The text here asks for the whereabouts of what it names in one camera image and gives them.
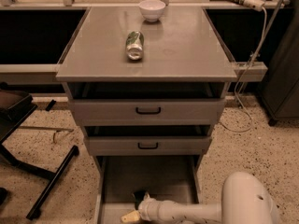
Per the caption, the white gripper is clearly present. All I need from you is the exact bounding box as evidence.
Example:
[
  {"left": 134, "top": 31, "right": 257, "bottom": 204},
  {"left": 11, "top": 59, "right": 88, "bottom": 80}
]
[{"left": 121, "top": 193, "right": 163, "bottom": 224}]

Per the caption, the dark green sponge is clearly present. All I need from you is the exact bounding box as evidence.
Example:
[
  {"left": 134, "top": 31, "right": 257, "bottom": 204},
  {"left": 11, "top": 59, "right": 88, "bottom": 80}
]
[{"left": 133, "top": 189, "right": 148, "bottom": 210}]

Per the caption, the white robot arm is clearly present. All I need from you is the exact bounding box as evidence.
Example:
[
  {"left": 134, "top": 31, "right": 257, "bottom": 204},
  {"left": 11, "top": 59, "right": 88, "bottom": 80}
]
[{"left": 121, "top": 172, "right": 279, "bottom": 224}]

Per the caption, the grey bottom drawer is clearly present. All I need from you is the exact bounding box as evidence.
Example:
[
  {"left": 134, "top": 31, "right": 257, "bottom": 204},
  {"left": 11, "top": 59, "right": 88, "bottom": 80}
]
[{"left": 94, "top": 156, "right": 200, "bottom": 224}]

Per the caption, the grey drawer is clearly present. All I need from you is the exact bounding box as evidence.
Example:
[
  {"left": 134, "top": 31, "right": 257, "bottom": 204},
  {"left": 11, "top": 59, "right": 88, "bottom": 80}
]
[
  {"left": 94, "top": 156, "right": 200, "bottom": 224},
  {"left": 84, "top": 125, "right": 211, "bottom": 156},
  {"left": 67, "top": 82, "right": 225, "bottom": 126}
]

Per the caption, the grey middle drawer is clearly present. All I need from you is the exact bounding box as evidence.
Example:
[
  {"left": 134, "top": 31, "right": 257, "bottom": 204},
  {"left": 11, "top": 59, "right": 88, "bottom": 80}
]
[{"left": 84, "top": 125, "right": 211, "bottom": 156}]

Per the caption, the grey top drawer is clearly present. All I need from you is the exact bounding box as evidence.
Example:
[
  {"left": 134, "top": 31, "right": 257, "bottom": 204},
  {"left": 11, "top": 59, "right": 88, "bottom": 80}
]
[{"left": 67, "top": 82, "right": 225, "bottom": 126}]

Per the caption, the grey drawer cabinet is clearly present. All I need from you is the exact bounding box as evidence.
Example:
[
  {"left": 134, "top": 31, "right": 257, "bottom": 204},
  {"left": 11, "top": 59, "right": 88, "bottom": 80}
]
[{"left": 55, "top": 5, "right": 238, "bottom": 224}]

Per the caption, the crushed green soda can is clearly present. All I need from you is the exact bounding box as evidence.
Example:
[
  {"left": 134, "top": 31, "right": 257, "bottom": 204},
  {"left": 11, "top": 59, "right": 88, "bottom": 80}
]
[{"left": 125, "top": 31, "right": 144, "bottom": 61}]

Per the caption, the dark grey side cabinet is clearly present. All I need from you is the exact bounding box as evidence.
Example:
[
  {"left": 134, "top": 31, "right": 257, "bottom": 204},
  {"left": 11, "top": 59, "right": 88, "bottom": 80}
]
[{"left": 258, "top": 7, "right": 299, "bottom": 126}]

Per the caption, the white ceramic bowl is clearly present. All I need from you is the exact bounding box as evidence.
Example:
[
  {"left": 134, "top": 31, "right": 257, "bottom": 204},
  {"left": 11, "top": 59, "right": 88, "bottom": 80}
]
[{"left": 138, "top": 0, "right": 166, "bottom": 22}]

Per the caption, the black chair frame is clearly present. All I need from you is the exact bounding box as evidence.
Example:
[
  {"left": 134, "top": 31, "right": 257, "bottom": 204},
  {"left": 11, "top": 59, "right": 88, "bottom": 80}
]
[{"left": 0, "top": 81, "right": 80, "bottom": 221}]

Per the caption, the white cable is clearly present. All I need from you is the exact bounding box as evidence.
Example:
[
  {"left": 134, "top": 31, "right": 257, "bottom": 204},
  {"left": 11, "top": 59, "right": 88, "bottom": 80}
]
[{"left": 218, "top": 7, "right": 269, "bottom": 133}]

